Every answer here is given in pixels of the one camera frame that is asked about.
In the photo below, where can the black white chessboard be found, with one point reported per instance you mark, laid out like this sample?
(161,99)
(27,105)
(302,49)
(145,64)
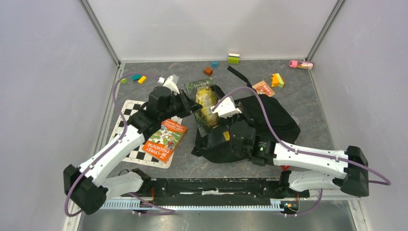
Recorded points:
(132,141)

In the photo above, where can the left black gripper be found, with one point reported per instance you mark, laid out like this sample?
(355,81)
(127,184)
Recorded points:
(189,106)

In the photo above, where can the yellow orange block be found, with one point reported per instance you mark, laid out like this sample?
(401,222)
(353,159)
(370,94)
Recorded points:
(142,79)

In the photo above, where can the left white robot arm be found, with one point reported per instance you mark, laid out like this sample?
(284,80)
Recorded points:
(88,186)

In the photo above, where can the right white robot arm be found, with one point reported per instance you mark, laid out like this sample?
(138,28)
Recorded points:
(323,169)

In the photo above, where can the black student backpack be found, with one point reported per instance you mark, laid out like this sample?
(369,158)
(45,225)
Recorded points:
(256,125)

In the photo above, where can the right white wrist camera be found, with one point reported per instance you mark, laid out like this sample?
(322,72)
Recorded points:
(226,108)

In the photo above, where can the brown orange cube block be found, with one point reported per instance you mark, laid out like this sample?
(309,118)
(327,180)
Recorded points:
(208,71)

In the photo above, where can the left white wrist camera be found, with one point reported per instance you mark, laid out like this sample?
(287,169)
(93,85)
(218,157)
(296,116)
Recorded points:
(170,83)

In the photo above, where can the teal block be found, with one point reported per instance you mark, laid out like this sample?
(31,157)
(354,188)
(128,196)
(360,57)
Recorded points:
(136,77)

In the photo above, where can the orange treehouse book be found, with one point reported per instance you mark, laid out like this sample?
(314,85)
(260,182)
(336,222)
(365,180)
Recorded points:
(164,141)

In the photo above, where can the yellow book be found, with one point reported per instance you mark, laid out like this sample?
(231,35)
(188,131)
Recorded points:
(226,135)

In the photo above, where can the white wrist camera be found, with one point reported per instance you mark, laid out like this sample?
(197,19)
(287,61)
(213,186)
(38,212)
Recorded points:
(170,83)
(226,108)

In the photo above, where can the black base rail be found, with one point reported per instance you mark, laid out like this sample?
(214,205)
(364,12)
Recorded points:
(216,191)

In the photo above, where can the green white block stack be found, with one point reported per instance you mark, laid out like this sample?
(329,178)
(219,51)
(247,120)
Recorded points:
(233,58)

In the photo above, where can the pink capped marker tube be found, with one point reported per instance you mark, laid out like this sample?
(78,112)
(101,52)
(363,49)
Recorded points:
(301,64)

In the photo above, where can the red window toy brick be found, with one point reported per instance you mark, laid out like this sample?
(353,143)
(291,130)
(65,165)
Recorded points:
(285,168)

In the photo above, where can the dark green fantasy book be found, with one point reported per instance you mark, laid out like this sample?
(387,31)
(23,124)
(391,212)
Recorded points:
(201,92)

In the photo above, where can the small orange spiral notebook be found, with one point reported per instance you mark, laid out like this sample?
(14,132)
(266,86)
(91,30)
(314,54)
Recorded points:
(263,88)

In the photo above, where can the orange green block stack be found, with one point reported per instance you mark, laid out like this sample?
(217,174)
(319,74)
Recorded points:
(277,80)

